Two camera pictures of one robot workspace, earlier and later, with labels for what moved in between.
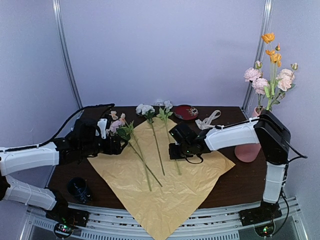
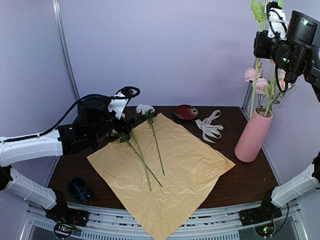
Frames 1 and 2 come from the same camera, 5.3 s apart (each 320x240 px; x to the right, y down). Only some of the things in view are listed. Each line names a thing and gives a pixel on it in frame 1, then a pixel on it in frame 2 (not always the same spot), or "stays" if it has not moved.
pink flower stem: x=260 y=83 stays
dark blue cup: x=77 y=187 stays
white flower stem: x=148 y=111 stays
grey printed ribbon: x=205 y=124 stays
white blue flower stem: x=166 y=113 to x=261 y=16
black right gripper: x=173 y=155 to x=260 y=49
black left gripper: x=116 y=149 to x=122 y=127
